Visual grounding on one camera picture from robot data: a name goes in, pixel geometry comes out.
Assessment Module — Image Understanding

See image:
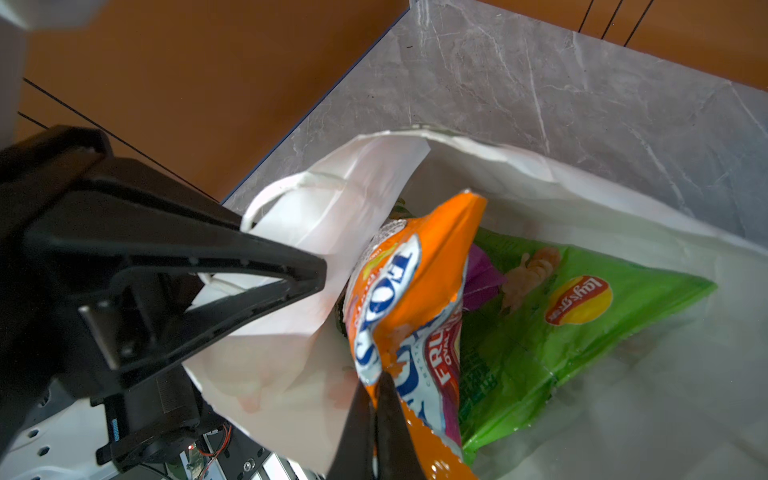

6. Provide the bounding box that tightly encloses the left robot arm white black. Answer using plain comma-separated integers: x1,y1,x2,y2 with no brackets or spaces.
1,126,327,479

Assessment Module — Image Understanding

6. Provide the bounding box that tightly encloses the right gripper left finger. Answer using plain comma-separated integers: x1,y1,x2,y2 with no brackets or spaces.
326,383,375,480

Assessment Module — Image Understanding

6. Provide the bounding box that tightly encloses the orange snack packet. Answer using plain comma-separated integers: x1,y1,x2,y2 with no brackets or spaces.
343,191,487,479

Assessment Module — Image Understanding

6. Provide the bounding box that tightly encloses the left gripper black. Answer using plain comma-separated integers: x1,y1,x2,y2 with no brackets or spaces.
1,126,327,471

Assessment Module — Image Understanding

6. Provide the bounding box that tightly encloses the white paper bag with flowers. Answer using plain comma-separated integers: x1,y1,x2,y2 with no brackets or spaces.
185,129,767,479

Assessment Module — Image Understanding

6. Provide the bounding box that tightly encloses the large green Lays chip bag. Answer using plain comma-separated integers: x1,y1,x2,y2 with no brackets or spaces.
458,229,716,463

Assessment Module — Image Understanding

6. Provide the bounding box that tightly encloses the magenta purple snack bag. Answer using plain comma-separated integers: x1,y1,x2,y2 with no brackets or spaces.
463,244,506,311

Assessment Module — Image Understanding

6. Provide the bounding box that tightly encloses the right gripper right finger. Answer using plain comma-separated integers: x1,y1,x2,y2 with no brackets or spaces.
375,372,426,480

